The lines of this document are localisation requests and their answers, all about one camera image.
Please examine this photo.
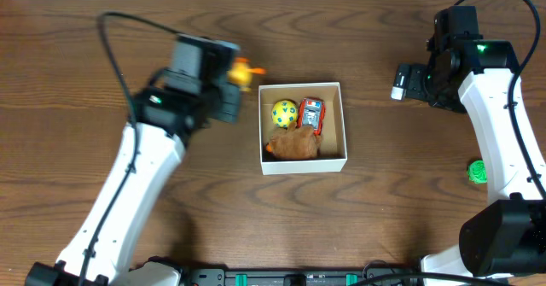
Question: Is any yellow blue duck toy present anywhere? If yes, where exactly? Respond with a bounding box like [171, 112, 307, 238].
[228, 57, 266, 92]

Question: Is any yellow ball with blue letters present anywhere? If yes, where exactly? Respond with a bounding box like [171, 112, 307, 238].
[271, 100, 299, 128]

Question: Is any brown plush toy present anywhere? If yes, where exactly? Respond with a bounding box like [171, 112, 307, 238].
[265, 123, 322, 161]

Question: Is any red toy car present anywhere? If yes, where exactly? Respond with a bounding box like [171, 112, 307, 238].
[297, 97, 326, 136]

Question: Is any green yarn ball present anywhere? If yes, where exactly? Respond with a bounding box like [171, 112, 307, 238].
[467, 160, 487, 184]

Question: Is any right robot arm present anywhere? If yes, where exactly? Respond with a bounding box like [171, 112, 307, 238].
[392, 35, 545, 279]

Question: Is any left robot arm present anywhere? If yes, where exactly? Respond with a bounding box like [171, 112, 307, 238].
[25, 82, 241, 286]

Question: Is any white cardboard box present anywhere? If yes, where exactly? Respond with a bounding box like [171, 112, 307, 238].
[258, 82, 347, 175]

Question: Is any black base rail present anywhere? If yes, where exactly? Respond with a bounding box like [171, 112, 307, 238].
[180, 263, 416, 286]

